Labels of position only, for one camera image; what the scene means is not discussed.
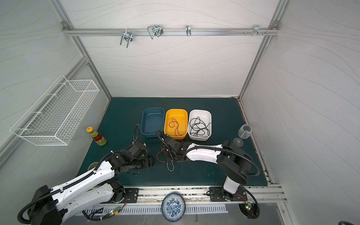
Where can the blue plastic bin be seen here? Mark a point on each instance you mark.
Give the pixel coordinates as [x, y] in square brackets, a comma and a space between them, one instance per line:
[153, 118]

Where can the green table mat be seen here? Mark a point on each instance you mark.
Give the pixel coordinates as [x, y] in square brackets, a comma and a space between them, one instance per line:
[118, 125]

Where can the beige ceramic mug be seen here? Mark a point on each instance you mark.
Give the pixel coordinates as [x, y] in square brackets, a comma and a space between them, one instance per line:
[92, 166]

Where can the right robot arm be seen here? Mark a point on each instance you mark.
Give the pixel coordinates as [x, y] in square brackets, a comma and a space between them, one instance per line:
[233, 161]

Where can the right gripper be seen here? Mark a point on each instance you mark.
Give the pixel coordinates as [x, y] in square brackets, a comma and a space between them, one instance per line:
[168, 140]

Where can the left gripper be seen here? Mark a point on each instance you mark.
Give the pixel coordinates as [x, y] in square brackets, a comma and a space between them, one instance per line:
[145, 161]

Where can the yellow plastic bin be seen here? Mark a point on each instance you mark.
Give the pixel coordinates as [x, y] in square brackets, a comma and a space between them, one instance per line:
[176, 123]

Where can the white plastic bin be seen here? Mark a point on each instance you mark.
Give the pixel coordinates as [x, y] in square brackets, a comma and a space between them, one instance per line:
[199, 125]

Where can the white wire basket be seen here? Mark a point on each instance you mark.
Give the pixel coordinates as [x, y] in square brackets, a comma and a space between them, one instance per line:
[54, 118]

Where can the sauce bottle yellow cap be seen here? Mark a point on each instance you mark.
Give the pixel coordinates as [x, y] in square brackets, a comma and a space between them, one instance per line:
[96, 136]

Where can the blue white patterned plate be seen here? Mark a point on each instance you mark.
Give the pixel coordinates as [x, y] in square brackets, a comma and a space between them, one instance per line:
[173, 207]

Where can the metal crossbar rail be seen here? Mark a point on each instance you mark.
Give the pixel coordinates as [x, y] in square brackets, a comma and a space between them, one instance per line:
[186, 31]

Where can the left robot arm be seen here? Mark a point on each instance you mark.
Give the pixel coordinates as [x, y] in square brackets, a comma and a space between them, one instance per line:
[53, 206]

